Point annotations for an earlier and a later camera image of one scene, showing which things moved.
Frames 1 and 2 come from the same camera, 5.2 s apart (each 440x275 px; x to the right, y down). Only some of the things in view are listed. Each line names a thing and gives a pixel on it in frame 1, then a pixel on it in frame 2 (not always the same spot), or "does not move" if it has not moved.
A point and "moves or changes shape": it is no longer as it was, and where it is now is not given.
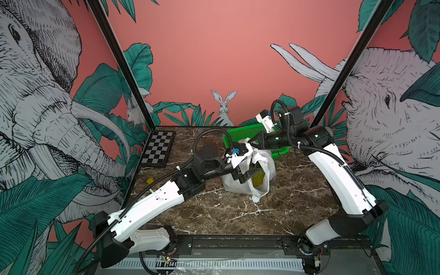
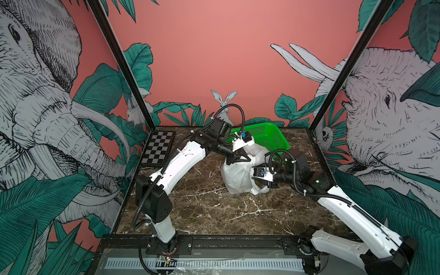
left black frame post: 124,61 does not move
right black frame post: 374,19 does not move
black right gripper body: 271,142 → 273,186
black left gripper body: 235,175 → 235,156
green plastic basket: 242,133 does not move
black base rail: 266,246 does not move
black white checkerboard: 158,149 does not move
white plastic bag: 256,184 moves or changes shape
